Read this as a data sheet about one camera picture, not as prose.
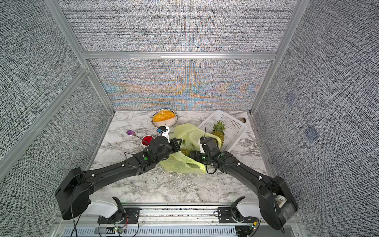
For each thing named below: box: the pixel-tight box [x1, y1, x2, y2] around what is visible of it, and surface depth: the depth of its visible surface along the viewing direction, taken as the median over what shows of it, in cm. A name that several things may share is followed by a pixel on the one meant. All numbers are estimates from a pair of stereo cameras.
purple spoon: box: [126, 129, 150, 144], surface depth 94 cm
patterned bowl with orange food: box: [151, 108, 179, 128], surface depth 112 cm
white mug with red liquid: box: [141, 135, 156, 147], surface depth 97 cm
